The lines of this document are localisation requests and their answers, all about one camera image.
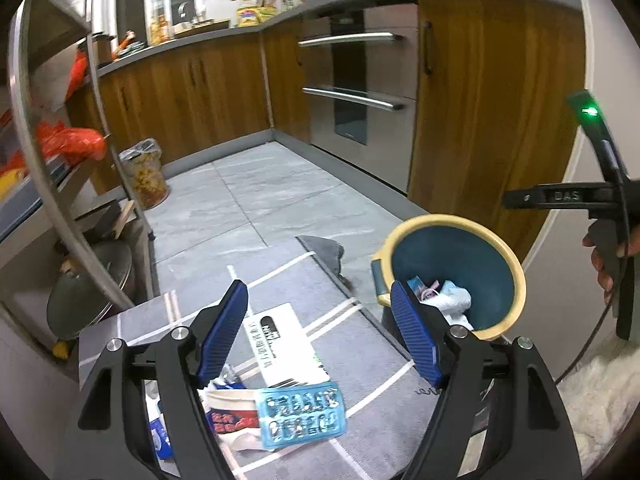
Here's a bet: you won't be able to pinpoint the black countertop appliance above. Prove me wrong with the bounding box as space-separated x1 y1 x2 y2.
89 32 119 66

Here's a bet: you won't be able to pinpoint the steel storage rack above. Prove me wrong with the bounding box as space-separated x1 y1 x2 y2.
0 0 162 357

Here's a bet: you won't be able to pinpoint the grey blue board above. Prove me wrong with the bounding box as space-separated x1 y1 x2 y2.
0 159 97 247

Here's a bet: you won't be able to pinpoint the grey mat with white lines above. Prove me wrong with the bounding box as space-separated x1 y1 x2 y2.
77 233 497 480

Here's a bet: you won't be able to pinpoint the yellow oil bottles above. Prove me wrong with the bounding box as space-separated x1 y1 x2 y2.
148 12 175 46

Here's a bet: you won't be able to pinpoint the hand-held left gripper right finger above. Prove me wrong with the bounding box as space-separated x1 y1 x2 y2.
389 279 585 480

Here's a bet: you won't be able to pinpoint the white fluffy rug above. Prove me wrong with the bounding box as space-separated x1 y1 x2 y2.
559 339 633 462

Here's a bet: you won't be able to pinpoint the steel built-in oven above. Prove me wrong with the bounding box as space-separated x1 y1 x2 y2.
298 4 419 196

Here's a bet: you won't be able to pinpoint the person's right hand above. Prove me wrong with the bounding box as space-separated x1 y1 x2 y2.
582 235 619 307

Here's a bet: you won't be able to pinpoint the yellow corn pack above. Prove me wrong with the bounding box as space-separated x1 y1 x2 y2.
0 167 26 202

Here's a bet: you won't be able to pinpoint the large orange plastic bag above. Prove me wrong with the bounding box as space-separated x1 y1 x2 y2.
37 120 109 167

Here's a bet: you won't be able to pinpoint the wide wooden base cabinet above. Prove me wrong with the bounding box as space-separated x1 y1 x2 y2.
407 0 587 264

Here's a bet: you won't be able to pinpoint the crumpled white tissue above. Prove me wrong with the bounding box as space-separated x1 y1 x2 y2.
434 293 474 330

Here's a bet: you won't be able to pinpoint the long wooden base cabinet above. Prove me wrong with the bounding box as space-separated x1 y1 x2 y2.
67 32 274 192

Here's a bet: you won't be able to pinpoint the narrow wooden base cabinet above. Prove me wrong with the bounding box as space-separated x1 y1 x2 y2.
262 17 314 144

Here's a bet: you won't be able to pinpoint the blue blister pack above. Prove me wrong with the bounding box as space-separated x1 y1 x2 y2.
253 381 348 450

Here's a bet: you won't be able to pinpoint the black pan with wooden handle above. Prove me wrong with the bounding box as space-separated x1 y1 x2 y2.
74 199 139 242

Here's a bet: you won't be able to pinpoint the red white packet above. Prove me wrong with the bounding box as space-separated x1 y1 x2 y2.
202 387 262 437

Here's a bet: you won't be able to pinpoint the white paper box black print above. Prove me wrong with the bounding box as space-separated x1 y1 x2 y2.
242 302 331 394

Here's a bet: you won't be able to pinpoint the wastebasket with printed yellow bag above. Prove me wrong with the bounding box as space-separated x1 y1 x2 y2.
118 138 170 210

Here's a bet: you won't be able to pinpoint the dark sink tray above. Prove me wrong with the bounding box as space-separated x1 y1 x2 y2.
172 18 232 39

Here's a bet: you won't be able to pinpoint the blue bin with yellow rim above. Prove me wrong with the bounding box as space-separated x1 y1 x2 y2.
371 214 528 361

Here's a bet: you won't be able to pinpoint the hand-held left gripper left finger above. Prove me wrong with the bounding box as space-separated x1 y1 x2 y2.
52 279 250 480

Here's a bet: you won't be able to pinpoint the black cable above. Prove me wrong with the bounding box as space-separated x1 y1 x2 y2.
554 240 632 387

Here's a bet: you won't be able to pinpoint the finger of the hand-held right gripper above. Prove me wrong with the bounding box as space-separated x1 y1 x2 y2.
502 182 627 212

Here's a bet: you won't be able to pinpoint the orange green packets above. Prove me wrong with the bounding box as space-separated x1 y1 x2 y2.
112 31 149 59

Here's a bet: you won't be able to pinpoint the small orange plastic bag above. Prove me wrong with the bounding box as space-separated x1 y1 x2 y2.
64 50 91 102

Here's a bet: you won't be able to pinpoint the yellow food package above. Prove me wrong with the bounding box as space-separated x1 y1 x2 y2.
235 4 279 28

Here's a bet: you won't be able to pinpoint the blue white small packet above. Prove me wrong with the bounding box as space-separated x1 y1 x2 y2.
149 419 176 461

